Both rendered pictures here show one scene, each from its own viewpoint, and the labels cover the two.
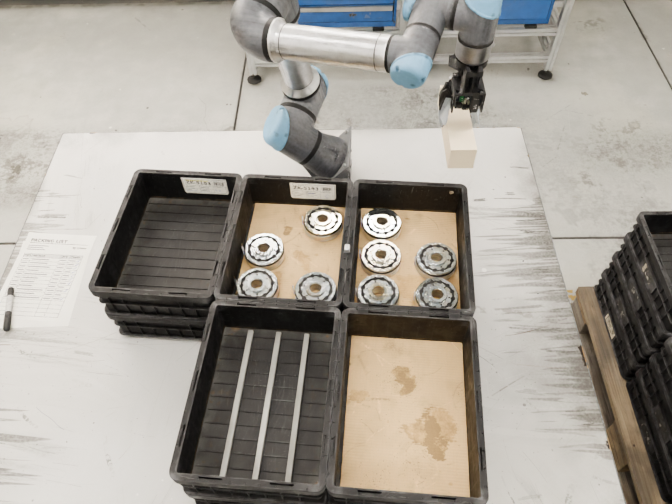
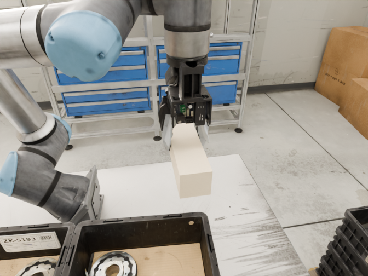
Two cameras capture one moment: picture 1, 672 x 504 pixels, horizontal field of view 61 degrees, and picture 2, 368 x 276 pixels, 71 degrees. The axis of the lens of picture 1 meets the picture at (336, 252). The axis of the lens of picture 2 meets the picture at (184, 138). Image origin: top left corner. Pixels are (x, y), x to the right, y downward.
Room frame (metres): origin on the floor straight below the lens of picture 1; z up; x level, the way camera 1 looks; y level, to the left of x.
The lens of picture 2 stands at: (0.64, -0.21, 1.42)
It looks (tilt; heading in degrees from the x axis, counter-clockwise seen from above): 34 degrees down; 348
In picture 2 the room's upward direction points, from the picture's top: straight up
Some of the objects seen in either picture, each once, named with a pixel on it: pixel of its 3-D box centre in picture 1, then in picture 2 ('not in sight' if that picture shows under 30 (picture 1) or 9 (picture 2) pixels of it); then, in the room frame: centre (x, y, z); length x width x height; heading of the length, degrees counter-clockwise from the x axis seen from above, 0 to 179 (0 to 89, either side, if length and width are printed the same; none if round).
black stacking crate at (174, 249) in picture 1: (176, 242); not in sight; (0.91, 0.42, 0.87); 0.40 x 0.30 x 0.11; 173
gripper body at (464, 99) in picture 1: (467, 81); (187, 88); (1.06, -0.31, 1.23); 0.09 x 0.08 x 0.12; 178
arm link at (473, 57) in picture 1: (475, 48); (189, 41); (1.07, -0.31, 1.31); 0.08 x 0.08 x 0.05
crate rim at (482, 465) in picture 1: (407, 398); not in sight; (0.45, -0.14, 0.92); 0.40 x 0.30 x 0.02; 173
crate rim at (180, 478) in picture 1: (262, 387); not in sight; (0.48, 0.16, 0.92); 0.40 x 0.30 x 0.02; 173
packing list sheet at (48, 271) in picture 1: (43, 277); not in sight; (0.94, 0.84, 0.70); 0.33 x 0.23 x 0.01; 178
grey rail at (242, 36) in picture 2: not in sight; (150, 41); (2.76, -0.40, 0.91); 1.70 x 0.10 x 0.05; 88
